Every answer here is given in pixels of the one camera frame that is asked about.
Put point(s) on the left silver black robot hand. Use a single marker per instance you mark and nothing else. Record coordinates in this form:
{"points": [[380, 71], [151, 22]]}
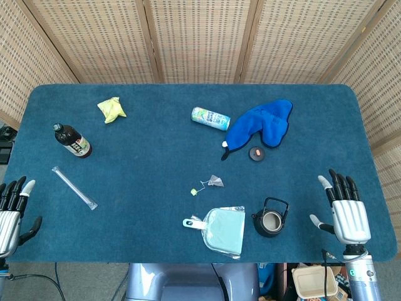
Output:
{"points": [[7, 222]]}

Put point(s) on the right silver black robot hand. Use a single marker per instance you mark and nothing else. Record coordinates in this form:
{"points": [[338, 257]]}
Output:
{"points": [[349, 219]]}

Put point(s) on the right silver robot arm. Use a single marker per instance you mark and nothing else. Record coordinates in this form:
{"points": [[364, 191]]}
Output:
{"points": [[363, 279]]}

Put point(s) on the black cast iron teapot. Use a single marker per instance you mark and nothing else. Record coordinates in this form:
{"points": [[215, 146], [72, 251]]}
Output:
{"points": [[261, 229]]}

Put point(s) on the black teapot lid orange knob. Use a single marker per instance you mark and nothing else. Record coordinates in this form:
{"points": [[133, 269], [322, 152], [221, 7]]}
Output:
{"points": [[255, 156]]}

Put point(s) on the beige takeaway food box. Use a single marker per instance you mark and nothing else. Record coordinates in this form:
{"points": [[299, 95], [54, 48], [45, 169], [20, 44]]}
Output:
{"points": [[313, 282]]}

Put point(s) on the clear plastic wrapper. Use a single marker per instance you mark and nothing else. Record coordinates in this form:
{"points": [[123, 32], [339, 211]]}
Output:
{"points": [[74, 188]]}

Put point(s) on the black equipment case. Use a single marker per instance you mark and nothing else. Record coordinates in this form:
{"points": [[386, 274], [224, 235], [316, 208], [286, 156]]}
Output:
{"points": [[5, 144]]}

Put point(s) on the dark glass sauce bottle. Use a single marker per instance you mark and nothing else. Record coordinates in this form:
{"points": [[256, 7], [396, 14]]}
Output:
{"points": [[75, 142]]}

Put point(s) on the mint green dustpan in wrap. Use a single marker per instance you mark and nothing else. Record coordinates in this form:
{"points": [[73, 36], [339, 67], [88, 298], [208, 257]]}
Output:
{"points": [[227, 232]]}

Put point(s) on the blue sleep mask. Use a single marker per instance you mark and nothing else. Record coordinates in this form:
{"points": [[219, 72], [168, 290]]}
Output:
{"points": [[260, 122]]}

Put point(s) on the blue carpet table mat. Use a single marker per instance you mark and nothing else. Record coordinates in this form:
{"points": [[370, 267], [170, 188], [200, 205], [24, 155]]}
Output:
{"points": [[141, 163]]}

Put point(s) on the crumpled yellow paper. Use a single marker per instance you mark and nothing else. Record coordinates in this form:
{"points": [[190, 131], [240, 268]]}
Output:
{"points": [[111, 109]]}

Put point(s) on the white blue drink can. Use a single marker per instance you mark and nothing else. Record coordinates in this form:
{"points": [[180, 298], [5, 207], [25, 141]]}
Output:
{"points": [[210, 118]]}

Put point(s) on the silver robot torso base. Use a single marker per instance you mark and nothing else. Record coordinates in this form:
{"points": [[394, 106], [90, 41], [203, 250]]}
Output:
{"points": [[188, 282]]}

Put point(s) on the woven wooden folding screen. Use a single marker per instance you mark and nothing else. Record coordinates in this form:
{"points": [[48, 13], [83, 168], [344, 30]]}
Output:
{"points": [[200, 40]]}

